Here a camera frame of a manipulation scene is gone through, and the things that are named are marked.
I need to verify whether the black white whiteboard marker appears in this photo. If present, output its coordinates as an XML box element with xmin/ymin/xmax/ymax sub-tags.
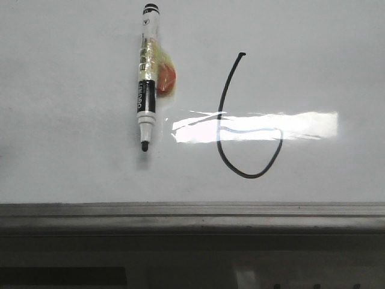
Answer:
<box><xmin>137</xmin><ymin>3</ymin><xmax>160</xmax><ymax>152</ymax></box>

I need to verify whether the red magnet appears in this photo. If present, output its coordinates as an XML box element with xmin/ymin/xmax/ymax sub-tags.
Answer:
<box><xmin>155</xmin><ymin>43</ymin><xmax>177</xmax><ymax>97</ymax></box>

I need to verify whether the white whiteboard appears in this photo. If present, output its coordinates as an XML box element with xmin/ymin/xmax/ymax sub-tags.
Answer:
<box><xmin>1</xmin><ymin>1</ymin><xmax>384</xmax><ymax>203</ymax></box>

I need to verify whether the grey aluminium whiteboard frame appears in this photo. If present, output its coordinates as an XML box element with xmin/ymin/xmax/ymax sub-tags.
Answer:
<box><xmin>1</xmin><ymin>202</ymin><xmax>384</xmax><ymax>237</ymax></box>

